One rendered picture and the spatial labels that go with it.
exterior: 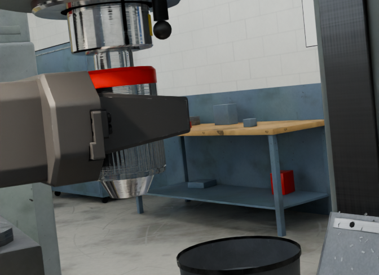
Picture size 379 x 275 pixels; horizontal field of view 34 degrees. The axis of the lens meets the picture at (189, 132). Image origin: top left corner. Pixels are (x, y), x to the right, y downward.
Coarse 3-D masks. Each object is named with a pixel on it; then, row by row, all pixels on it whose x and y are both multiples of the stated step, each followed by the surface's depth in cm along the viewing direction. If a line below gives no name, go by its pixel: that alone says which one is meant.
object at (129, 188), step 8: (152, 176) 36; (104, 184) 36; (112, 184) 35; (120, 184) 35; (128, 184) 35; (136, 184) 35; (144, 184) 36; (112, 192) 36; (120, 192) 36; (128, 192) 35; (136, 192) 36; (144, 192) 36
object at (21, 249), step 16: (0, 224) 64; (0, 240) 60; (16, 240) 62; (32, 240) 61; (0, 256) 57; (16, 256) 58; (32, 256) 58; (0, 272) 57; (16, 272) 58; (32, 272) 58
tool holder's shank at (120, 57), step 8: (120, 48) 35; (128, 48) 35; (136, 48) 36; (96, 56) 35; (104, 56) 35; (112, 56) 35; (120, 56) 35; (128, 56) 36; (96, 64) 36; (104, 64) 35; (112, 64) 35; (120, 64) 35; (128, 64) 36
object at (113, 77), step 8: (88, 72) 34; (96, 72) 34; (104, 72) 34; (112, 72) 34; (120, 72) 34; (128, 72) 34; (136, 72) 34; (144, 72) 35; (152, 72) 35; (96, 80) 34; (104, 80) 34; (112, 80) 34; (120, 80) 34; (128, 80) 34; (136, 80) 34; (144, 80) 35; (152, 80) 35; (96, 88) 34
